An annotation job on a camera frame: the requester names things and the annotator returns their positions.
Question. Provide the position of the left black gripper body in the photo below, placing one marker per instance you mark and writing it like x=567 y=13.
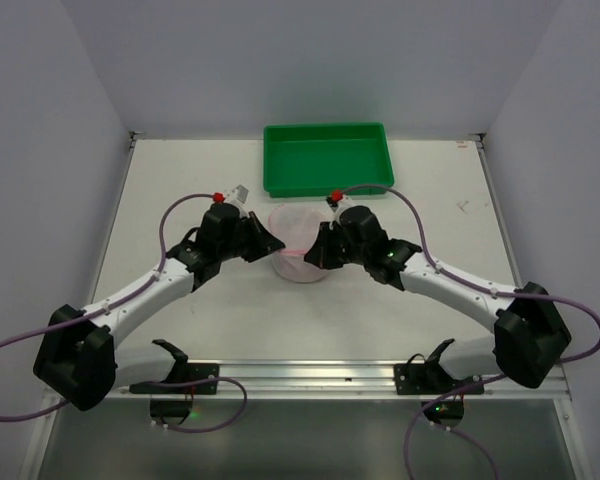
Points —
x=252 y=235

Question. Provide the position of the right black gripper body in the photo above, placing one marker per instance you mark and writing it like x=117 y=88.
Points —
x=331 y=245

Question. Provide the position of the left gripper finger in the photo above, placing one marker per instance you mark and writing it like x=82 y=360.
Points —
x=268 y=243
x=255 y=224

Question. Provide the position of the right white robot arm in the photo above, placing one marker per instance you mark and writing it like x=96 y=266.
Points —
x=526 y=334

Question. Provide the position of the green plastic tray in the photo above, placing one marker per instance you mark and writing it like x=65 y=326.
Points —
x=312 y=160

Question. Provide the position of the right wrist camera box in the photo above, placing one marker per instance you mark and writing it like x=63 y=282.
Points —
x=339 y=202

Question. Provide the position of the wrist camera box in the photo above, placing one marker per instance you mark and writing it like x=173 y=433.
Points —
x=237 y=197
x=339 y=202

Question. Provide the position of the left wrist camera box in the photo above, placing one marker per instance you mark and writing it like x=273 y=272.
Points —
x=237 y=197

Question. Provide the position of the aluminium mounting rail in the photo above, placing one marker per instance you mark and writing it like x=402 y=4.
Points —
x=291 y=379

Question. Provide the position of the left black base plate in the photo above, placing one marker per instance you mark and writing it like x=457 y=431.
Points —
x=190 y=372

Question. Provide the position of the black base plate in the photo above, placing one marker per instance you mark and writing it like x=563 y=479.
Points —
x=421 y=375
x=190 y=372

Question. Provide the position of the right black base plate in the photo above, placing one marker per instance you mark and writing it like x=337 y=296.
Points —
x=421 y=375

